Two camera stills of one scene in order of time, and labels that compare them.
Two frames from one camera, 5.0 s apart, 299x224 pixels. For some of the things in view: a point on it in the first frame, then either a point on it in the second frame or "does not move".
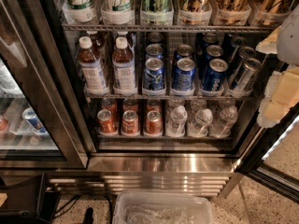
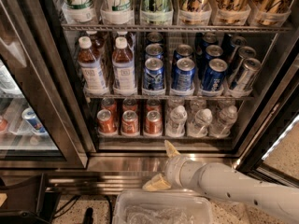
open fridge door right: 272,158 does not move
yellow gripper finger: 281,93 -> 170,149
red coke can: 153,122 does not move
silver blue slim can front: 246,81 does not move
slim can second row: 245,53 does not move
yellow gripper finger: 270,44 -> 157,183
